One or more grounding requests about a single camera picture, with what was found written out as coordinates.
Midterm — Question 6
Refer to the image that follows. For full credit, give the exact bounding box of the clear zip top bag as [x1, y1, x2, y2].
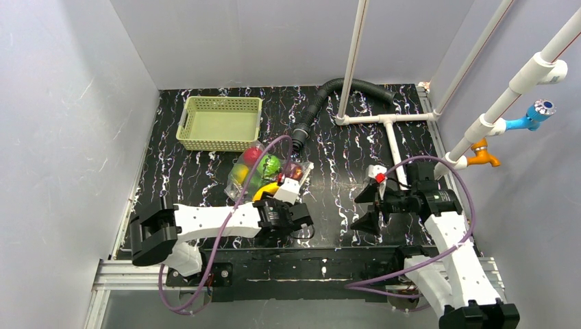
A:
[224, 141, 314, 203]

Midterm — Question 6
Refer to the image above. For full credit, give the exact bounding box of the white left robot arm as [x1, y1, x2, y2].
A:
[129, 197, 313, 277]

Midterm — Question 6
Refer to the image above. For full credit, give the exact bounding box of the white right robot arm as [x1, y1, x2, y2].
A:
[351, 162, 520, 328]

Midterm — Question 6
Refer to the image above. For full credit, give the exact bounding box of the yellow fake banana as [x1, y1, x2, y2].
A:
[252, 182, 280, 202]

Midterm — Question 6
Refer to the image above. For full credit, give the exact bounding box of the green fake pepper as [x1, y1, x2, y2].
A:
[257, 154, 281, 178]

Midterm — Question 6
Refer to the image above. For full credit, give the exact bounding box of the orange tap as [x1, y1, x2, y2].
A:
[467, 138, 502, 167]

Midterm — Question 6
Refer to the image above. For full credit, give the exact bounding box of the green plastic basket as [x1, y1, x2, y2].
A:
[176, 96, 262, 152]

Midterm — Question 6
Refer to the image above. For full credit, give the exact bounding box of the blue tap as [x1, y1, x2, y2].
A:
[506, 99, 556, 131]

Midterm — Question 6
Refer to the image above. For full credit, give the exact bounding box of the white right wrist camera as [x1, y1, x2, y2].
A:
[367, 164, 387, 186]

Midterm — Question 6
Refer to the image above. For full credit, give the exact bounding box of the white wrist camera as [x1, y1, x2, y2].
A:
[274, 178, 301, 205]
[367, 164, 387, 186]

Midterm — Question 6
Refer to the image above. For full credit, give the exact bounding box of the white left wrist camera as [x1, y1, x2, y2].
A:
[274, 178, 301, 205]

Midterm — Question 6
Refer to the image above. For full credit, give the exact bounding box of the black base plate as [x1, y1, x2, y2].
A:
[165, 245, 436, 304]

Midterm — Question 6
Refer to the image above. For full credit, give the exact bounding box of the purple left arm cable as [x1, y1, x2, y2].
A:
[157, 134, 295, 316]

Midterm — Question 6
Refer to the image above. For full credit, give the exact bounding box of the black corrugated hose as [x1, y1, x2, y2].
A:
[290, 77, 397, 152]

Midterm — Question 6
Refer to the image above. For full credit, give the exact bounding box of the aluminium frame rail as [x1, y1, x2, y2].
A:
[84, 258, 514, 329]

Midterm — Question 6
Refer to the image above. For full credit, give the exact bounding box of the white PVC pipe frame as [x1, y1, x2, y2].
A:
[335, 1, 580, 178]

